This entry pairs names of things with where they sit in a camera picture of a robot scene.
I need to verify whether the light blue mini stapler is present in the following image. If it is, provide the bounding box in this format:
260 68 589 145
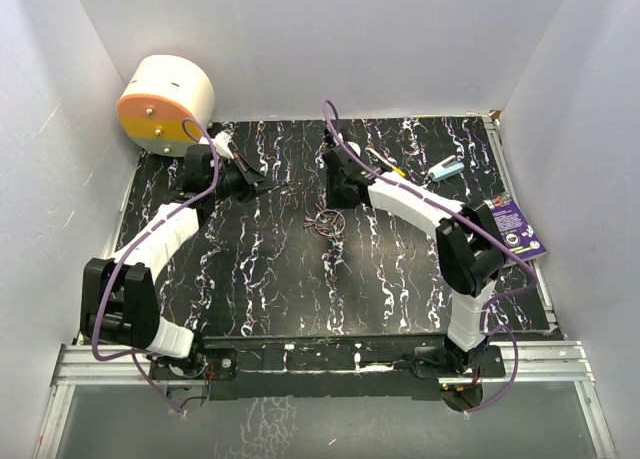
427 155 464 182

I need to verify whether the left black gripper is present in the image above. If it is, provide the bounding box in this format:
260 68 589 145
208 153 277 204

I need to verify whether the metal keyring with clips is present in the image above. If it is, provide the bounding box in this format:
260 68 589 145
303 209 346 238

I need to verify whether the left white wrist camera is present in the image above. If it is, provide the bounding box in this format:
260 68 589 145
198 131 234 160

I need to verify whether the white pen yellow tip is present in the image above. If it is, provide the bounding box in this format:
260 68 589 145
366 147 406 178

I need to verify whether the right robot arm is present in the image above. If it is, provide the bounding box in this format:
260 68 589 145
322 145 506 376

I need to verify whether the white cylindrical drawer box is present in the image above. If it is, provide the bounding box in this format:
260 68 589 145
117 54 215 157

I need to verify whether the purple booklet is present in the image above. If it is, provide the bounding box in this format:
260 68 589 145
485 193 547 262

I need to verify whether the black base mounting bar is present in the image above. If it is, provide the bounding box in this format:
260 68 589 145
151 333 507 401

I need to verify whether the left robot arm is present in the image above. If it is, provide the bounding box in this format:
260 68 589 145
80 144 278 378

